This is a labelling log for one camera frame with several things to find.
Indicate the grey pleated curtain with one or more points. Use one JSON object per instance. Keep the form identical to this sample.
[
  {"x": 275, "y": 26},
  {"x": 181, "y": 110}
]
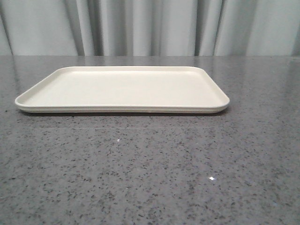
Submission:
[{"x": 150, "y": 27}]

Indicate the cream rectangular plastic tray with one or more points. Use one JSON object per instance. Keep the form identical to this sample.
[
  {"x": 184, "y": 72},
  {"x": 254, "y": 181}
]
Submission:
[{"x": 125, "y": 89}]

